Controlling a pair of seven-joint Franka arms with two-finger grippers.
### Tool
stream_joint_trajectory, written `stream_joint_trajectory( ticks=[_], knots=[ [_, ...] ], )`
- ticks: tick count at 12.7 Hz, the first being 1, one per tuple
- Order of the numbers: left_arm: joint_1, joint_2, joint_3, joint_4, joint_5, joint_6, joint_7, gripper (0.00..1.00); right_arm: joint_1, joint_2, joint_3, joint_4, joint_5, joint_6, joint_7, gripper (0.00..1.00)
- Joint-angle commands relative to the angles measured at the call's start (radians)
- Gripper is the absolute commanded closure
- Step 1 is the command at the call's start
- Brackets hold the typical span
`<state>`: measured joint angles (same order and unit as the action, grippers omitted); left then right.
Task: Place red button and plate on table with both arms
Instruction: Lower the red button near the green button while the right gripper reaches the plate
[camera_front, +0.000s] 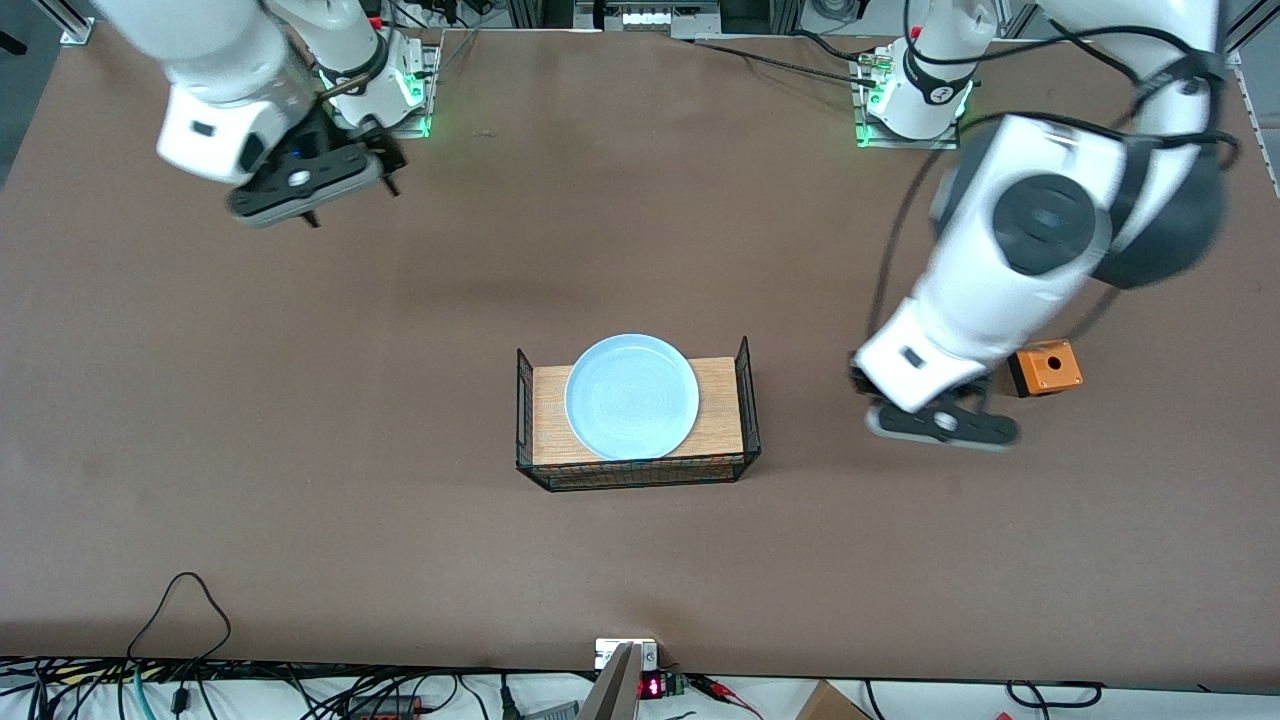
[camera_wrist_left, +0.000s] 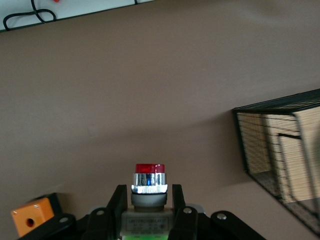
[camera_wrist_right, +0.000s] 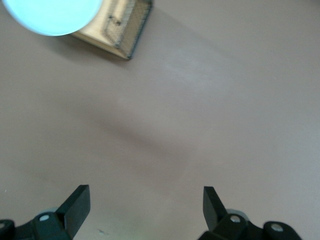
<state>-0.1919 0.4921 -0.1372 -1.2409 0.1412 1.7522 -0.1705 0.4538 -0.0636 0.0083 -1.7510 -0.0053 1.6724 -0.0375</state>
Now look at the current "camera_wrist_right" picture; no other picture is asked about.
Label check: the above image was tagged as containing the light blue round plate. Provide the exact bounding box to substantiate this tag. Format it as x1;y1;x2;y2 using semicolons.
3;0;102;37

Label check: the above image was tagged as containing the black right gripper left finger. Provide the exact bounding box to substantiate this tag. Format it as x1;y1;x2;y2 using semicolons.
0;184;91;240

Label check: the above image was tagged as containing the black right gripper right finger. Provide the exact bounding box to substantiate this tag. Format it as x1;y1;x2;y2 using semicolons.
198;185;304;240

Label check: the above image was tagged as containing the wooden board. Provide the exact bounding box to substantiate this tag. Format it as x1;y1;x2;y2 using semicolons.
70;0;151;61

